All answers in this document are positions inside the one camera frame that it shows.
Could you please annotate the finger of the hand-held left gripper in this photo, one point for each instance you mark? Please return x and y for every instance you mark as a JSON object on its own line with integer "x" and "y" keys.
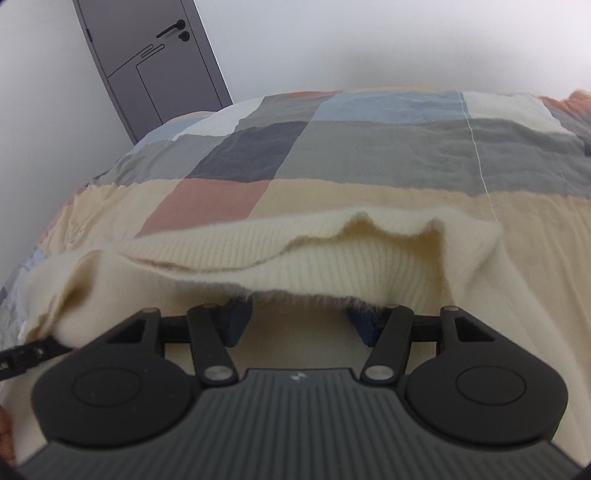
{"x": 27, "y": 357}

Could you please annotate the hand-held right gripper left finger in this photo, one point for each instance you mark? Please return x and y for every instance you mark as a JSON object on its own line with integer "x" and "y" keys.
{"x": 238, "y": 325}

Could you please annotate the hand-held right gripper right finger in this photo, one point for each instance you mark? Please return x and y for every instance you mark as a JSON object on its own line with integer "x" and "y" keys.
{"x": 362, "y": 328}

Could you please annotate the patchwork duvet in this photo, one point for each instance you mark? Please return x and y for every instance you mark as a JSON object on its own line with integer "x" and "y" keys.
{"x": 369, "y": 147}

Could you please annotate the grey door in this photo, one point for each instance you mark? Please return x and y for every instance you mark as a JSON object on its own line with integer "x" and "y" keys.
{"x": 161, "y": 78}

